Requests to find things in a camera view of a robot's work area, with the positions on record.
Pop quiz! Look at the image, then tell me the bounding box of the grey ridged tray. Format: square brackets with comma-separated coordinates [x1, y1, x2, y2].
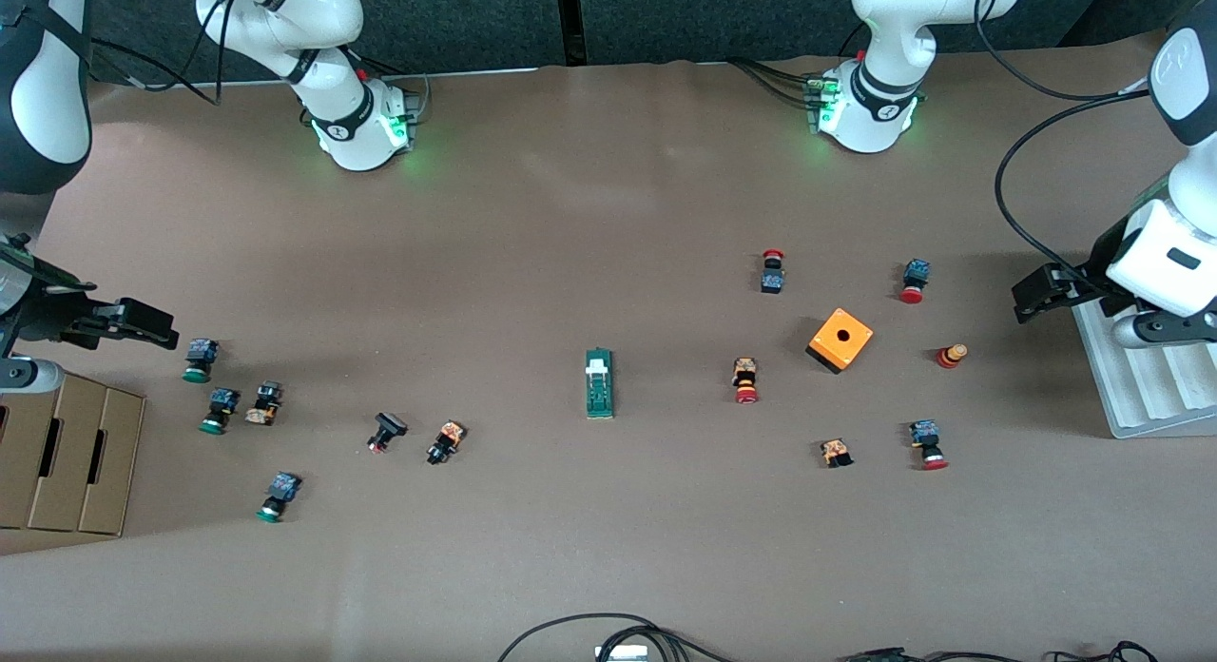
[1072, 301, 1217, 441]

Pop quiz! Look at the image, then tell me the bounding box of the orange button box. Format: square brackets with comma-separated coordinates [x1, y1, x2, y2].
[805, 307, 875, 376]

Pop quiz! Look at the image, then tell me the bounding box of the black selector switch orange block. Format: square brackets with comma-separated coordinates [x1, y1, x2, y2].
[243, 380, 284, 427]

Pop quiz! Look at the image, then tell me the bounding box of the black square button red block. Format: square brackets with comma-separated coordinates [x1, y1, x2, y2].
[366, 411, 410, 455]

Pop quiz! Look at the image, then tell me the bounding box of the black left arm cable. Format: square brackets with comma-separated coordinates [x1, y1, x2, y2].
[972, 0, 1156, 287]

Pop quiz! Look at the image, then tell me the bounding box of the black coiled cable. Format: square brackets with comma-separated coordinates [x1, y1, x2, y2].
[1051, 640, 1159, 662]

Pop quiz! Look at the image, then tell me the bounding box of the green rail terminal block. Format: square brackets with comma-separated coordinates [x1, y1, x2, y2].
[584, 346, 617, 420]

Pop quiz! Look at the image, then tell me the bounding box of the brown cardboard box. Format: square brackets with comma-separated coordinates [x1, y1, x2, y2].
[0, 369, 146, 537]

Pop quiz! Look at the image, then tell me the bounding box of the brown paper table cover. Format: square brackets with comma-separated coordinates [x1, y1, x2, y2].
[0, 29, 1217, 662]

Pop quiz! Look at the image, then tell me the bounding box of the green mushroom push button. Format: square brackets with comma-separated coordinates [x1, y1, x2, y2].
[199, 387, 241, 436]
[255, 471, 302, 524]
[183, 338, 221, 384]

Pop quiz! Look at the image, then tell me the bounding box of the black looped cable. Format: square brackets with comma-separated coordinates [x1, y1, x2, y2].
[496, 613, 738, 662]

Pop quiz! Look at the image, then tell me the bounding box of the black push button orange block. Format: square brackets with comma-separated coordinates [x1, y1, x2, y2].
[425, 419, 467, 467]

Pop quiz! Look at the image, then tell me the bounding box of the black cable with connector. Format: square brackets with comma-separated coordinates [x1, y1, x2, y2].
[841, 646, 1047, 662]

